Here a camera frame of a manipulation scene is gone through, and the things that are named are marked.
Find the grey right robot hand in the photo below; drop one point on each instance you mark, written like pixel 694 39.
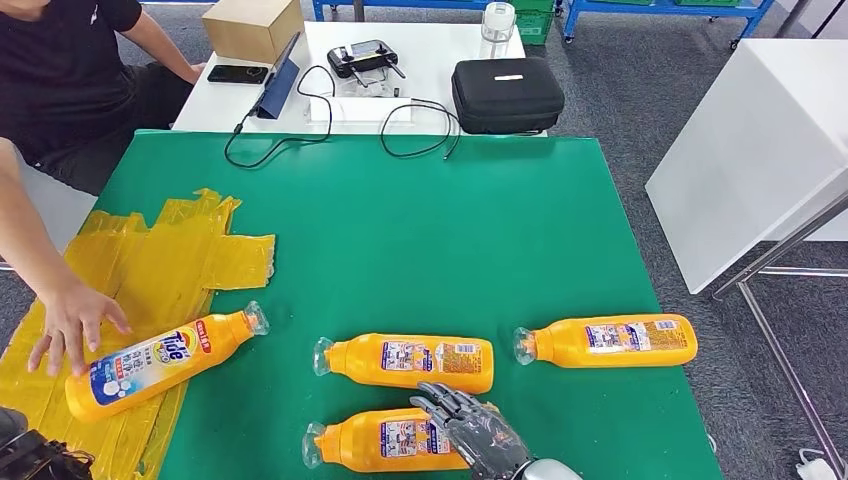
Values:
pixel 484 437

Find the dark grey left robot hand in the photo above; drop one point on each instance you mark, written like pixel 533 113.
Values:
pixel 12 424

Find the person's right hand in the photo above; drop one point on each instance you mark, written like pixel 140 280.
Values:
pixel 76 318

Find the orange detergent bottle clear cap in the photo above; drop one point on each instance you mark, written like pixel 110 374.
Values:
pixel 411 364
pixel 371 440
pixel 152 361
pixel 563 344

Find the person's right forearm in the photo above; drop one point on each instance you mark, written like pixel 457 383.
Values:
pixel 26 225

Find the person's left forearm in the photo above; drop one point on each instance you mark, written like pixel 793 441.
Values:
pixel 159 46

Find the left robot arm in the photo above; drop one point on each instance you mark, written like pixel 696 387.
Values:
pixel 46 460

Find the yellow taped plastic sheet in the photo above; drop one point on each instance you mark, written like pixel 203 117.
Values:
pixel 166 265

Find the white bench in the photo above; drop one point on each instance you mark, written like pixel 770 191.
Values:
pixel 60 212

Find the person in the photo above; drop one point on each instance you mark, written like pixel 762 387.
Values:
pixel 60 79

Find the black smartphone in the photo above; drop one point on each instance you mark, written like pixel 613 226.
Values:
pixel 237 74

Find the blue tablet folio case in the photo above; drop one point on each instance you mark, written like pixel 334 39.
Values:
pixel 278 89

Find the white power adapter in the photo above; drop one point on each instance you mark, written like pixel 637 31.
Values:
pixel 815 470

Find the brown cardboard box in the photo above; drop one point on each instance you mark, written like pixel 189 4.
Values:
pixel 252 30

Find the black zip carrying case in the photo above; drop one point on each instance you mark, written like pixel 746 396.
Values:
pixel 507 96

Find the white table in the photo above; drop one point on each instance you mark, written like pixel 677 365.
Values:
pixel 748 166

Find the black remote controller with screen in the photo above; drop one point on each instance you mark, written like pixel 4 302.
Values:
pixel 361 60

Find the white desk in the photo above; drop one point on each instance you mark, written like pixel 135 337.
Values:
pixel 430 46

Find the clear plastic jar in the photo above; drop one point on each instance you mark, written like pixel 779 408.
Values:
pixel 497 30

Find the green plastic crate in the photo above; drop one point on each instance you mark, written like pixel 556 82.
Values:
pixel 533 26

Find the blue metal trolley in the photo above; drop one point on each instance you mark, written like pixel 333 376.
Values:
pixel 662 8

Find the steel table leg frame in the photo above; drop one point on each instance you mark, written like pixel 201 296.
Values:
pixel 808 271

